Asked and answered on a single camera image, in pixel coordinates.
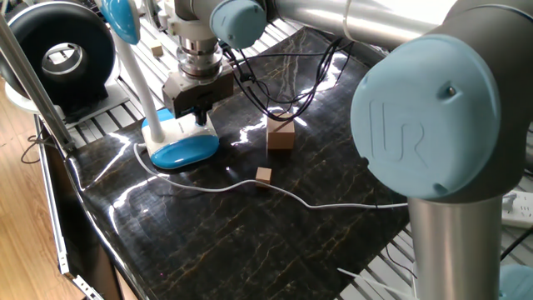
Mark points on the grey Schunk gripper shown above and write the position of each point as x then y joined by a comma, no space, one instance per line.
195,91

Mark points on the blue and white desk lamp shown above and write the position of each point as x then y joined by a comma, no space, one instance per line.
183,152

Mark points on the silver UR5 robot arm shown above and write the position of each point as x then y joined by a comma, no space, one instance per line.
424,116

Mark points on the small wooden cube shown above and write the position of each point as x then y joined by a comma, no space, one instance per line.
263,176
156,49

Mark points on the large wooden cube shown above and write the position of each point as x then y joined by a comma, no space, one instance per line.
281,139

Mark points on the black marble pattern mat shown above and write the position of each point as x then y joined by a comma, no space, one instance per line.
250,241

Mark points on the white power strip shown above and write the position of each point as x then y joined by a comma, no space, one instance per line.
519,210

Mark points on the aluminium frame post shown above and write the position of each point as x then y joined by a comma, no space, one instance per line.
37,87

